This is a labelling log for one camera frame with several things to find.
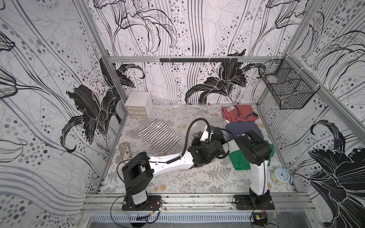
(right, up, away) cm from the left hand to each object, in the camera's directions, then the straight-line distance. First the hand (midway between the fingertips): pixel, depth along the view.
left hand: (200, 135), depth 81 cm
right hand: (-2, -2, +16) cm, 16 cm away
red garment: (+33, +14, +29) cm, 46 cm away
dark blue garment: (+30, +3, +21) cm, 36 cm away
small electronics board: (+29, -41, -11) cm, 51 cm away
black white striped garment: (-27, -3, +18) cm, 33 cm away
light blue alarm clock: (+45, -22, -3) cm, 50 cm away
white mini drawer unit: (-43, +20, +23) cm, 53 cm away
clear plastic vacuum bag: (-10, +3, +24) cm, 26 cm away
